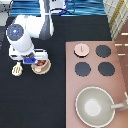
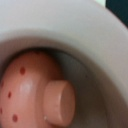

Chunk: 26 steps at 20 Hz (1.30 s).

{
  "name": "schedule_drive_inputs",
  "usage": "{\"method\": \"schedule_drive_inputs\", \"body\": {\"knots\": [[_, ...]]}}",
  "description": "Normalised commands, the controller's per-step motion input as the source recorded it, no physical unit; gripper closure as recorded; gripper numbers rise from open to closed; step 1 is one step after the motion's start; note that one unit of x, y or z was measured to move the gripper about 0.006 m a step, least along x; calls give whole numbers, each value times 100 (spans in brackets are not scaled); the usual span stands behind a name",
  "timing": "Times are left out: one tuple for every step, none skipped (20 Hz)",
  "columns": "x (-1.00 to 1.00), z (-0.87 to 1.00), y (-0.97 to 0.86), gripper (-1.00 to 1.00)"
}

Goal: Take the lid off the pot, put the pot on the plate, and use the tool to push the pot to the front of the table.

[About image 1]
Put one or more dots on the white gripper body blue ring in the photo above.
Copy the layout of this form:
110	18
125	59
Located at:
30	57

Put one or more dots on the pink pot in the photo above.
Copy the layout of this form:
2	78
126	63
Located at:
39	65

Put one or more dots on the cream round plate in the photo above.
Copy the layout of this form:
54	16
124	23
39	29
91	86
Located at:
45	68

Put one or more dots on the cream slotted spatula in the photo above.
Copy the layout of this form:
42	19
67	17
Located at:
17	70

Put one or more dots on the pink pot lid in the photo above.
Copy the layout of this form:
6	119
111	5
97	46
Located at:
81	50

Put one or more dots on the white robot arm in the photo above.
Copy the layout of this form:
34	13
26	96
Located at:
25	27

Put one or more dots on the black table mat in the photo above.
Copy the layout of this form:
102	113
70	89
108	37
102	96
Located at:
38	101

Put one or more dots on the black burner bottom left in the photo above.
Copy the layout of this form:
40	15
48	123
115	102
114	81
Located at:
82	69

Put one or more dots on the black burner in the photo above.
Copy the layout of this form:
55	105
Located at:
103	51
106	69
82	69

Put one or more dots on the brown stove top board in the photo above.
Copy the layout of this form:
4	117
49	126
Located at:
114	84

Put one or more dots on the black burner top right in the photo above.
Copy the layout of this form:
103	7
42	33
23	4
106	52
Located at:
103	51

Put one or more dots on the black burner bottom right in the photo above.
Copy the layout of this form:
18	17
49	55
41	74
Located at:
106	69

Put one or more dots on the grey frying pan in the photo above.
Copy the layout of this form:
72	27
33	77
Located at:
96	108

